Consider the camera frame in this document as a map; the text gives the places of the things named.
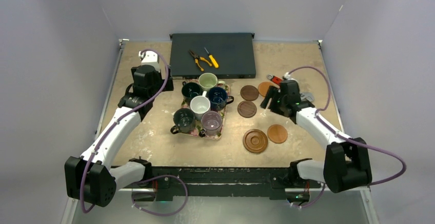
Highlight dark grey network switch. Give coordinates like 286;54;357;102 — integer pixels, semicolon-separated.
170;32;256;79

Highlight dark green mug front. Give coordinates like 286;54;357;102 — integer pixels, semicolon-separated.
170;108;196;134

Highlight floral serving tray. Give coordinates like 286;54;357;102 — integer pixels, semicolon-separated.
181;79;230;140

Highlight red handled adjustable wrench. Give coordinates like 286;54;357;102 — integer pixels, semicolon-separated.
266;74;314;102

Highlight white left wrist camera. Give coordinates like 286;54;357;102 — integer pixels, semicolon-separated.
138;51;161;72

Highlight dark walnut coaster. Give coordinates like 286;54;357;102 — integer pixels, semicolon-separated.
237;100;257;118
240;85;259;101

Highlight dark walnut coaster middle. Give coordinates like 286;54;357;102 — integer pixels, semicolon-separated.
237;100;257;118

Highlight glossy brown ringed coaster front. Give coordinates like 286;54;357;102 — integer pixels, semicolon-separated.
242;129;268;154

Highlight light orange coaster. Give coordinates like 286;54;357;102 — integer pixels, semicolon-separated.
267;124;288;144
258;82;277;97

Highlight dark green mug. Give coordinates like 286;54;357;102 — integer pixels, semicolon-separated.
170;108;196;134
181;82;203;105

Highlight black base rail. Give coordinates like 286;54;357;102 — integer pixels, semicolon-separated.
130;166;321;201

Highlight light orange coaster front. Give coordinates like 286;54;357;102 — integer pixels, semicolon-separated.
267;124;288;144

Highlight dark walnut coaster back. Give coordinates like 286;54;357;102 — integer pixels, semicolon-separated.
240;85;259;101

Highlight white mug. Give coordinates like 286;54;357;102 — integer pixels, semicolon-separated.
189;91;211;120

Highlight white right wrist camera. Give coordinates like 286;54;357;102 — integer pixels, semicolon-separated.
282;72;298;82

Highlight light orange coaster back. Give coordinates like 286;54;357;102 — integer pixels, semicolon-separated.
258;82;277;97

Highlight yellow handled screwdriver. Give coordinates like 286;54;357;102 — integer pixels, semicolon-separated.
204;47;219;69

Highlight lavender mug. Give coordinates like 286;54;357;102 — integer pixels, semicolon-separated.
200;111;223;137

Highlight light green mug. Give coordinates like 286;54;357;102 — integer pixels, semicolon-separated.
198;73;226;91

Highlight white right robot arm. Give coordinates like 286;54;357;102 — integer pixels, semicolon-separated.
260;80;372;193

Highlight dark green mug back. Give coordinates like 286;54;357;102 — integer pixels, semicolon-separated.
181;82;203;105

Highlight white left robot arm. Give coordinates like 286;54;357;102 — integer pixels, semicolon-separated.
64;65;174;207

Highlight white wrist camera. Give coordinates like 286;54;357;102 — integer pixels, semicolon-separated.
282;72;298;82
138;51;161;72

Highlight navy blue mug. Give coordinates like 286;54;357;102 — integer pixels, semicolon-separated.
207;87;234;111

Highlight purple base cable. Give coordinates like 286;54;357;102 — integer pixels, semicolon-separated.
131;174;189;217

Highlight yellow handled pliers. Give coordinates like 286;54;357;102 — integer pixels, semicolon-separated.
188;50;213;72

